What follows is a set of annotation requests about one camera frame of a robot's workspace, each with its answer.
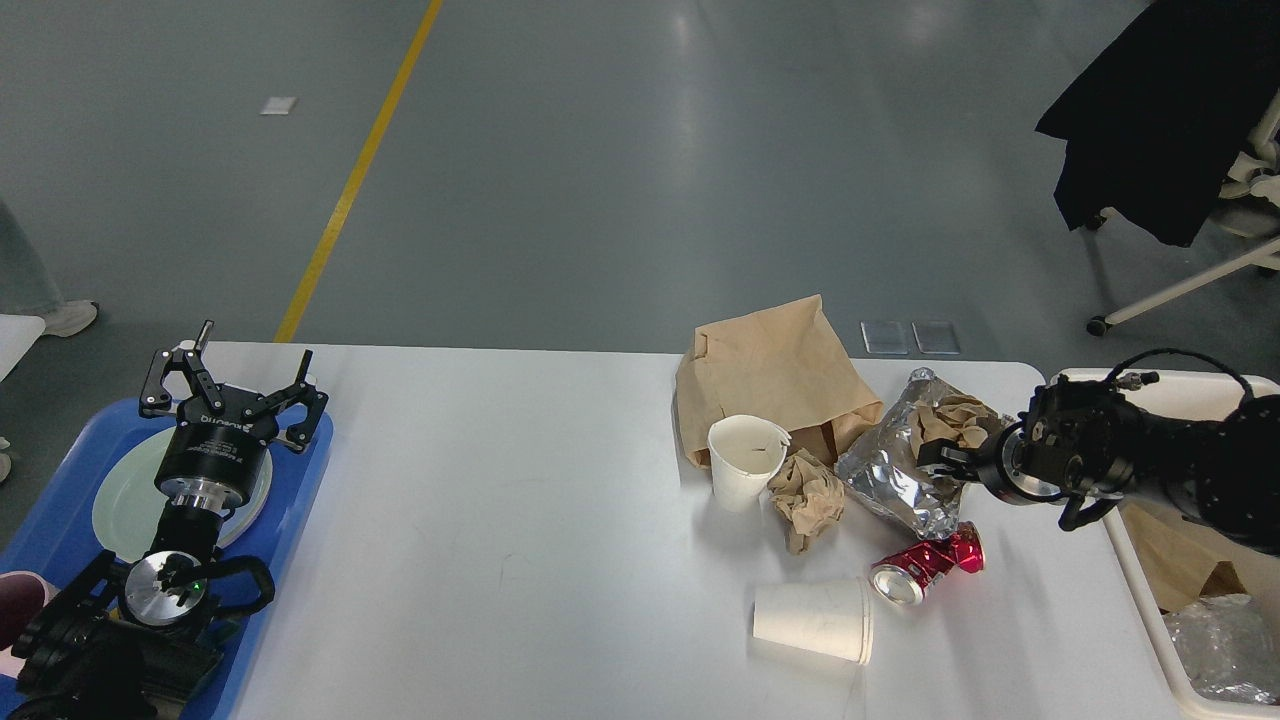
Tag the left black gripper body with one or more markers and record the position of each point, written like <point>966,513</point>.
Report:
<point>215,460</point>

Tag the crumpled brown paper ball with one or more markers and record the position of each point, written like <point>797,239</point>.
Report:
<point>808,496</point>

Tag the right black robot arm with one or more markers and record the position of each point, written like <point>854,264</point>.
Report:
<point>1083,445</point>

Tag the lying white paper cup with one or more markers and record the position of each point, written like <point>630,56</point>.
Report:
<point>834,619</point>

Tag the mint green plate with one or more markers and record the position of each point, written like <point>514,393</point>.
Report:
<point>128,507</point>

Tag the person's white shoe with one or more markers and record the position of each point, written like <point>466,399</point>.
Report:
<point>70,318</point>

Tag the pink ribbed mug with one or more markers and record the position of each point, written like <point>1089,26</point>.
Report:
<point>24,594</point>

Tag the white paper cup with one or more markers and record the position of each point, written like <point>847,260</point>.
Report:
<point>745,453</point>
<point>834,619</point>

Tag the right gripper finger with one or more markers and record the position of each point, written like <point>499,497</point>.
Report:
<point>946,458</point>

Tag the blue plastic tray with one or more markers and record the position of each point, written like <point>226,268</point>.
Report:
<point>57,541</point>

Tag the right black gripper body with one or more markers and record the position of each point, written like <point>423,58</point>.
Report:
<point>1002,477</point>

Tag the floor outlet plate left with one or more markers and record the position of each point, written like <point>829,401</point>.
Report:
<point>885,338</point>

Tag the brown paper in foil bag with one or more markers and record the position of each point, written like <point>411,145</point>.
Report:
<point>961,419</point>

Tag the person's grey trouser leg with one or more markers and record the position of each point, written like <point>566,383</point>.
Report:
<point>26,285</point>

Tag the silver foil bag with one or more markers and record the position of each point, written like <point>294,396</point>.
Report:
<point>880,468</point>

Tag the white office chair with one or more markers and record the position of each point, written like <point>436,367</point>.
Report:
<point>1246,207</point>

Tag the large brown paper bag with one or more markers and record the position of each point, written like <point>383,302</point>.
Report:
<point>785,364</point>

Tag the crushed red soda can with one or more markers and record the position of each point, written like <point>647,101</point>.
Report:
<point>904,578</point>

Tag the floor outlet plate right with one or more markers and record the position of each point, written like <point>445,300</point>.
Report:
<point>936,338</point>

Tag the black jacket on chair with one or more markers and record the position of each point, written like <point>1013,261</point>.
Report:
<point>1154,123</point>

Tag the beige plastic bin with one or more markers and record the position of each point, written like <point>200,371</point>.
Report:
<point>1194,396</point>

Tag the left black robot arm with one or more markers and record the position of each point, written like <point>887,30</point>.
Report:
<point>144,638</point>

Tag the floor outlet plate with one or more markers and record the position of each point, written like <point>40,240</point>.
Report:
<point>936,338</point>
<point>885,338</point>

